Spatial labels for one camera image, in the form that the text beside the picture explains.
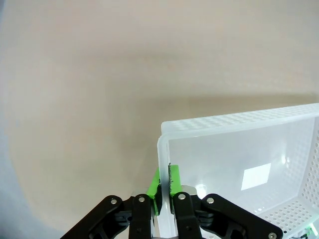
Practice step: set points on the white perforated plastic basket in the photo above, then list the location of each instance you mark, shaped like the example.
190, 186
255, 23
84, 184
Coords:
224, 154

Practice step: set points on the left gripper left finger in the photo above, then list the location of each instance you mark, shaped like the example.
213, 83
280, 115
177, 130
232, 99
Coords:
119, 219

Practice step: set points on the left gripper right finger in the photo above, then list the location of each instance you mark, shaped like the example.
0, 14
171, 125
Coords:
214, 219

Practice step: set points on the white square basket sticker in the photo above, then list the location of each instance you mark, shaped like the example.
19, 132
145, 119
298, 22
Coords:
256, 176

